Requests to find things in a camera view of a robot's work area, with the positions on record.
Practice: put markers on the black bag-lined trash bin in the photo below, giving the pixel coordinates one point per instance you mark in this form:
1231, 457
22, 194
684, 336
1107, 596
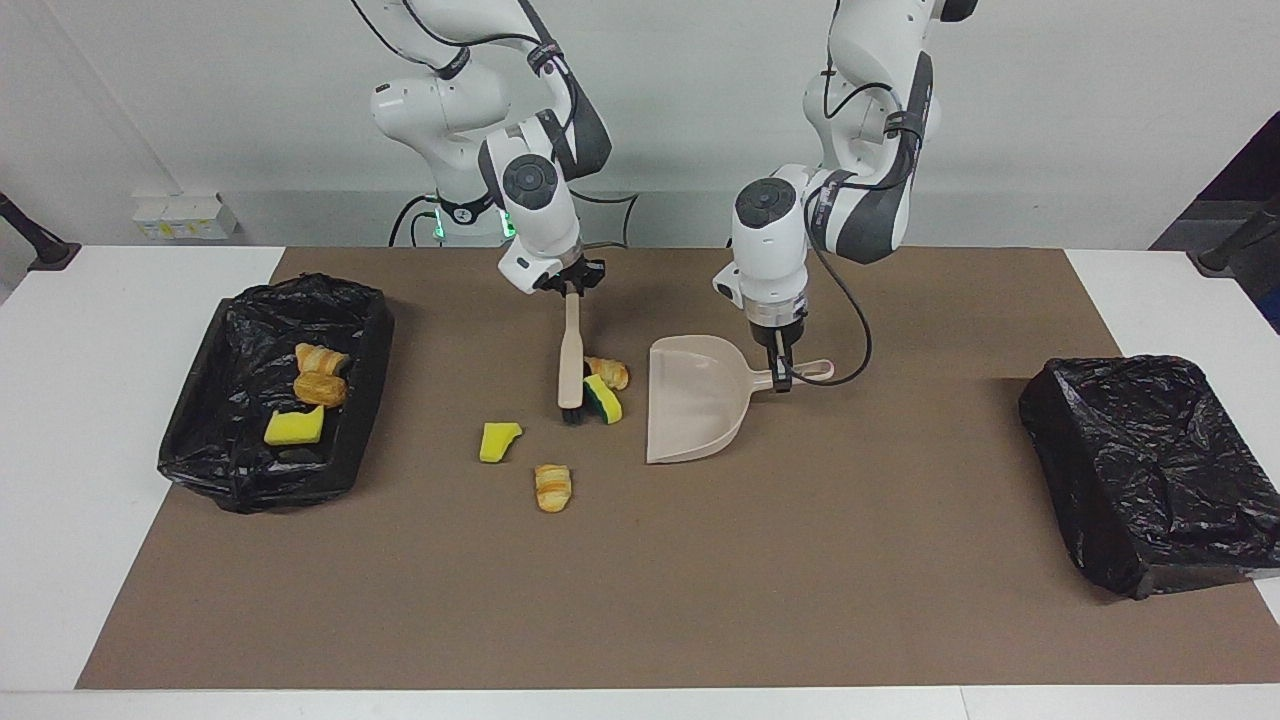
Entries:
240, 350

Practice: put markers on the yellow green sponge piece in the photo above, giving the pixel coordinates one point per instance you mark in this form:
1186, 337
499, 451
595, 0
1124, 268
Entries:
603, 402

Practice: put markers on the small yellow sponge piece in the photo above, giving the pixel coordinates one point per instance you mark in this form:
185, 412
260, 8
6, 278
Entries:
497, 442

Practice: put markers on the brown paper table mat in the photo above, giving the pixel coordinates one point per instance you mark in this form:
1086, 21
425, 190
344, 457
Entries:
850, 600

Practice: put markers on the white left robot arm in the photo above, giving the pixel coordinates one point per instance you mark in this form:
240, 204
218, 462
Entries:
770, 265

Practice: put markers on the short stubby croissant piece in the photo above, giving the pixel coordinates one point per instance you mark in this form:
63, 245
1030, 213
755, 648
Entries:
552, 488

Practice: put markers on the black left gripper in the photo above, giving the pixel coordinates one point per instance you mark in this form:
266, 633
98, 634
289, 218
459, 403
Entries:
782, 337

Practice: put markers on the beige plastic dustpan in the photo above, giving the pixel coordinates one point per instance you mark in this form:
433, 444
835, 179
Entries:
690, 400

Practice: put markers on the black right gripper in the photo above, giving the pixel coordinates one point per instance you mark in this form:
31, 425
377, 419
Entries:
575, 277

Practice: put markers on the curled croissant piece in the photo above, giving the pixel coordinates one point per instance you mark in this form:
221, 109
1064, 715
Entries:
610, 373

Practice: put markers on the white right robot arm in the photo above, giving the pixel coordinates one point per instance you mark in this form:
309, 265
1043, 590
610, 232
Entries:
547, 237

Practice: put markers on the empty black bag-lined bin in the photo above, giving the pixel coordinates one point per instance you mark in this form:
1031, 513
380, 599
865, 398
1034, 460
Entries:
1140, 460

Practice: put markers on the white wall socket box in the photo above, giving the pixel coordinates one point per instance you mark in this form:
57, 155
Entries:
185, 217

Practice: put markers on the large yellow sponge piece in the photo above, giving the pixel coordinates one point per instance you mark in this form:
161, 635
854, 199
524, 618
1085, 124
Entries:
293, 428

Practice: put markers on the brown bread roll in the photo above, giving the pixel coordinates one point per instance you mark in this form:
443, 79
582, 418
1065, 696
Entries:
320, 390

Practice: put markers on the long flaky croissant piece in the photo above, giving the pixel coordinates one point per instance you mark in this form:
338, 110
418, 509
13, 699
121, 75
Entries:
320, 358

